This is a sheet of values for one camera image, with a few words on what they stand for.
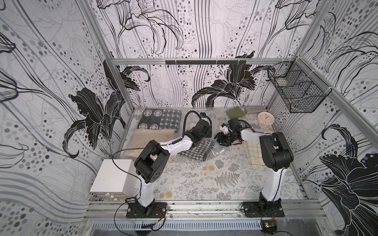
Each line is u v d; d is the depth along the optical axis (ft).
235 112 3.73
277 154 1.73
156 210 2.38
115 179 2.31
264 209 2.11
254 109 3.77
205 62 2.95
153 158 1.77
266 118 3.58
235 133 2.51
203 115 2.61
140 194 1.90
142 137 3.20
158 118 3.53
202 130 2.34
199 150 2.97
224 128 3.05
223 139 2.83
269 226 2.30
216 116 3.75
